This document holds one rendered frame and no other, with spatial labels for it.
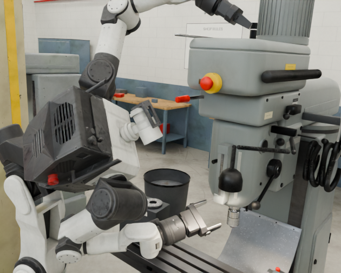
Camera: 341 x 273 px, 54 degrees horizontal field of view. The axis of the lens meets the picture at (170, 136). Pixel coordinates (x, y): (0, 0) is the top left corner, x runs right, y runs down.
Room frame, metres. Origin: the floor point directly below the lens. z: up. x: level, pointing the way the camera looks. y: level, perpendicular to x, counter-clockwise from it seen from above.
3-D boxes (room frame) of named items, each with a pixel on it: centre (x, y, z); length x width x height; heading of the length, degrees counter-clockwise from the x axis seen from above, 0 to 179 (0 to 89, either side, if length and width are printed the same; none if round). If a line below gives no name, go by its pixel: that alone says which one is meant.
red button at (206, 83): (0.97, -0.10, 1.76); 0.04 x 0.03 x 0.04; 51
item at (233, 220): (1.17, -0.26, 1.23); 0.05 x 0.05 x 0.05
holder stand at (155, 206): (1.49, 0.11, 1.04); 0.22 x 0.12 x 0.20; 58
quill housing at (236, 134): (1.17, -0.26, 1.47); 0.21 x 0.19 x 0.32; 51
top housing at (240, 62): (1.18, -0.27, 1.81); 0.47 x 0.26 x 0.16; 141
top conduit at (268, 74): (1.11, -0.39, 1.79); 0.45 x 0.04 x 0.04; 141
